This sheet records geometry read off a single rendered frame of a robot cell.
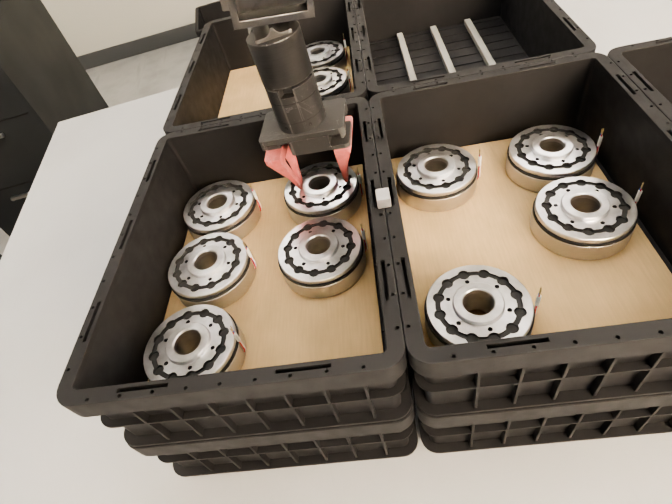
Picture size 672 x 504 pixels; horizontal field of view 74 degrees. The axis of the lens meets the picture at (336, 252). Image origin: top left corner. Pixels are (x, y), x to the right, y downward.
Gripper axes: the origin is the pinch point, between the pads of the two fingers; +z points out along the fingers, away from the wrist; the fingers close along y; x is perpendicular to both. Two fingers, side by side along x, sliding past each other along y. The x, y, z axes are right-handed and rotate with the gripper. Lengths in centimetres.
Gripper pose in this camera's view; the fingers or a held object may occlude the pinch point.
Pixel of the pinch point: (322, 178)
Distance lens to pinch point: 60.2
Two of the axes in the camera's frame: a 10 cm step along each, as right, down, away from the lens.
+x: -0.6, 7.6, -6.5
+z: 2.4, 6.4, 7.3
